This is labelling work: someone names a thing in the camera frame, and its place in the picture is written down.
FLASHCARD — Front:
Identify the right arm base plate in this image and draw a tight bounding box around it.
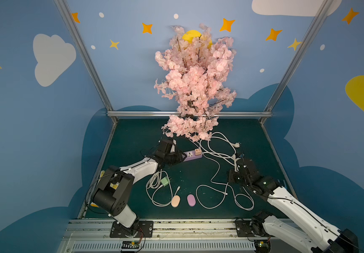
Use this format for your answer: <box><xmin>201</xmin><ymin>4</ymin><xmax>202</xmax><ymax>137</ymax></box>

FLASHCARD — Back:
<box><xmin>234</xmin><ymin>219</ymin><xmax>270</xmax><ymax>238</ymax></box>

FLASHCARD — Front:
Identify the white charging cable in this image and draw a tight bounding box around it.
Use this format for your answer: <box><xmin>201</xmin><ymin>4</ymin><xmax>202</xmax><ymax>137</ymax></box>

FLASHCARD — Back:
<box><xmin>195</xmin><ymin>140</ymin><xmax>255</xmax><ymax>211</ymax></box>

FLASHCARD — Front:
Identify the pink USB charger adapter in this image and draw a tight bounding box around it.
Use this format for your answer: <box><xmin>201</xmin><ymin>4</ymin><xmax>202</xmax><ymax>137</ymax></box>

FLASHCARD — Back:
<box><xmin>194</xmin><ymin>148</ymin><xmax>203</xmax><ymax>156</ymax></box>

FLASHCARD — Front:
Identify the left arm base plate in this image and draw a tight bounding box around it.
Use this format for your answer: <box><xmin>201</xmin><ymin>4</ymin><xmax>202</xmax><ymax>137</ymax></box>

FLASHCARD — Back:
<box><xmin>109</xmin><ymin>220</ymin><xmax>154</xmax><ymax>238</ymax></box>

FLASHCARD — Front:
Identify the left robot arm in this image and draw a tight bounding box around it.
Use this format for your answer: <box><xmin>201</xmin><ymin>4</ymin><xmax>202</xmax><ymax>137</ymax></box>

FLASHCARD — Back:
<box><xmin>90</xmin><ymin>138</ymin><xmax>187</xmax><ymax>230</ymax></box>

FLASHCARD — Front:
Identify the aluminium front rail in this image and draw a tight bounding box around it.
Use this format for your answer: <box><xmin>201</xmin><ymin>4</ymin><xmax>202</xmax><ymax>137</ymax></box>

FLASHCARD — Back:
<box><xmin>56</xmin><ymin>218</ymin><xmax>331</xmax><ymax>253</ymax></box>

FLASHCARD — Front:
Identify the green circuit board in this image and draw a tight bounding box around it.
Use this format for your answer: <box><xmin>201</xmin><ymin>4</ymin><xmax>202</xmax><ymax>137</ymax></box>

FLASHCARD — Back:
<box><xmin>120</xmin><ymin>240</ymin><xmax>141</xmax><ymax>252</ymax></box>

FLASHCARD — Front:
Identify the green USB charger adapter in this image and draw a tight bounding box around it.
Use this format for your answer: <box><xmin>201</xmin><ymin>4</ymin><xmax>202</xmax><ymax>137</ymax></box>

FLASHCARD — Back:
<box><xmin>160</xmin><ymin>177</ymin><xmax>170</xmax><ymax>187</ymax></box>

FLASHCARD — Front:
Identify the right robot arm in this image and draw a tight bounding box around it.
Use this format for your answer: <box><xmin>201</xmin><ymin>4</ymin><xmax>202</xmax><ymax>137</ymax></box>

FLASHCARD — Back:
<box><xmin>229</xmin><ymin>158</ymin><xmax>361</xmax><ymax>253</ymax></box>

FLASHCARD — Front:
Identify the white power strip cable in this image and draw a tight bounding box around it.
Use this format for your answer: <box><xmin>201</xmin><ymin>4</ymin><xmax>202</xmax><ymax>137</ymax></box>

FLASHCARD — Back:
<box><xmin>197</xmin><ymin>131</ymin><xmax>243</xmax><ymax>168</ymax></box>

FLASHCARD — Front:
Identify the pink artificial blossom tree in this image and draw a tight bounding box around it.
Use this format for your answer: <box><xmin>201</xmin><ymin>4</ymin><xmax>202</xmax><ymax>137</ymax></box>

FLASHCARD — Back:
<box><xmin>154</xmin><ymin>25</ymin><xmax>237</xmax><ymax>142</ymax></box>

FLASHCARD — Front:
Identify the yellow work glove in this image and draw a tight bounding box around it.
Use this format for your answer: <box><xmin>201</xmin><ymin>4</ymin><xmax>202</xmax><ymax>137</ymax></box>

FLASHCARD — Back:
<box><xmin>99</xmin><ymin>170</ymin><xmax>105</xmax><ymax>181</ymax></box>

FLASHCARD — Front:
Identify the purple power strip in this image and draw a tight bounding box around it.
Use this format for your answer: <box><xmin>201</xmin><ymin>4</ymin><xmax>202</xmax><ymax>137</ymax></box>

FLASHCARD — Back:
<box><xmin>184</xmin><ymin>150</ymin><xmax>203</xmax><ymax>162</ymax></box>

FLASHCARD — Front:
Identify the white bundled USB cable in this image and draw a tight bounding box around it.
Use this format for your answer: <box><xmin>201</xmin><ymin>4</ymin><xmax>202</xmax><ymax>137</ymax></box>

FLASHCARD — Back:
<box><xmin>145</xmin><ymin>170</ymin><xmax>182</xmax><ymax>207</ymax></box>

